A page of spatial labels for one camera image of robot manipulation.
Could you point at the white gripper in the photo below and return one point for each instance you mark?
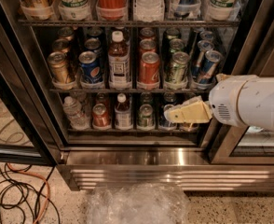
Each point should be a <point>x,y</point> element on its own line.
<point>226,101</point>

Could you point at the red coke can front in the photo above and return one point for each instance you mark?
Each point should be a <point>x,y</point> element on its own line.
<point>149,68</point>

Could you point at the red coke can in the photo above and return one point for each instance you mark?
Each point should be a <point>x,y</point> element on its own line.
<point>149,68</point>
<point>147,33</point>
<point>147,45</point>

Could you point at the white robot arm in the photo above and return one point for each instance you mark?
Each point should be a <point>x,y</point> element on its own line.
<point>263,93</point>

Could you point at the blue redbull can front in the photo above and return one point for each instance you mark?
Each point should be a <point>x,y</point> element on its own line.
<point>211,61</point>

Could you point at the blue redbull can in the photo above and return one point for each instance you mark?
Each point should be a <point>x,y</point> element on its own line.
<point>207,35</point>
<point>202,47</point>
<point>211,61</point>

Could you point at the gold can bottom shelf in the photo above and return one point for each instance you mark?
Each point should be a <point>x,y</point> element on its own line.
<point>189,127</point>

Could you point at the green can front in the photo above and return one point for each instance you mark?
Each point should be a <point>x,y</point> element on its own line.
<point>175,69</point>

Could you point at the blue can bottom shelf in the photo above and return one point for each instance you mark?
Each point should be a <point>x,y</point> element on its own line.
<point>163,123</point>

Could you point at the blue redbull can back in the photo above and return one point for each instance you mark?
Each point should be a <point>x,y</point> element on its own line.
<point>207,35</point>

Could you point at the right fridge glass door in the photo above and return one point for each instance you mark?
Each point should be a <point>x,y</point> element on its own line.
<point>250,145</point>

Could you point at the fridge glass door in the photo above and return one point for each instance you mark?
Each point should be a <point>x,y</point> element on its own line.
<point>250,145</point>
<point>25,83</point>

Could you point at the green can bottom shelf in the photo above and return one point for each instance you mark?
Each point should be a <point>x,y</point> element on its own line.
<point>145,117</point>

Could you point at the green can back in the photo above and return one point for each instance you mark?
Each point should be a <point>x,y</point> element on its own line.
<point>172,33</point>

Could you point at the steel fridge base grille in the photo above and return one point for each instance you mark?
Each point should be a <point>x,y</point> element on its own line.
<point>188,169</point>

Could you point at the red coke can back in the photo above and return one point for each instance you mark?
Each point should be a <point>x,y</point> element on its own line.
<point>147,33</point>

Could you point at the tea bottle bottom shelf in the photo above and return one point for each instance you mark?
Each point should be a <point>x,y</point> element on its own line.
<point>123,112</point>

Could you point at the brown tea bottle middle shelf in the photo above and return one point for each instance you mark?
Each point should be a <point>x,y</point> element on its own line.
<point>119,60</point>

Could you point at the red can bottom shelf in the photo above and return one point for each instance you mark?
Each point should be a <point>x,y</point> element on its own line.
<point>100,115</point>

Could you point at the blue pepsi can front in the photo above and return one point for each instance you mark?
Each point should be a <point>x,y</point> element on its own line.
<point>90,67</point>

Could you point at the blue pepsi can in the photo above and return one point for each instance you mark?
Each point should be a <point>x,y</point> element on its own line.
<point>95,32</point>
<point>90,67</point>
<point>93,44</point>

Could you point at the blue pepsi can back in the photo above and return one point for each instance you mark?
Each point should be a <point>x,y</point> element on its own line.
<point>95,32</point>

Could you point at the clear water bottle bottom shelf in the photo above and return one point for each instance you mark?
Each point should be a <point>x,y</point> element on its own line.
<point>74,112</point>

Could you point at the gold can front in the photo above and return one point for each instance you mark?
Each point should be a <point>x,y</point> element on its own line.
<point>59,67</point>

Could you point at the gold can back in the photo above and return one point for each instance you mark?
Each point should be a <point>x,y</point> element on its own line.
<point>67,33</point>

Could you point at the left fridge glass door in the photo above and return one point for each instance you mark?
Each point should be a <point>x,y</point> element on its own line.
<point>25,83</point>

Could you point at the clear water bottle top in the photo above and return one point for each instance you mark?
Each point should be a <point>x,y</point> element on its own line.
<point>148,10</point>

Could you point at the red coca-cola bottle top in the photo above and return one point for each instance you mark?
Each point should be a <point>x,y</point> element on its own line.
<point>112,10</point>

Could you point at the clear plastic bubble wrap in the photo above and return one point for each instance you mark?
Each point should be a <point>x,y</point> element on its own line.
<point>145,203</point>

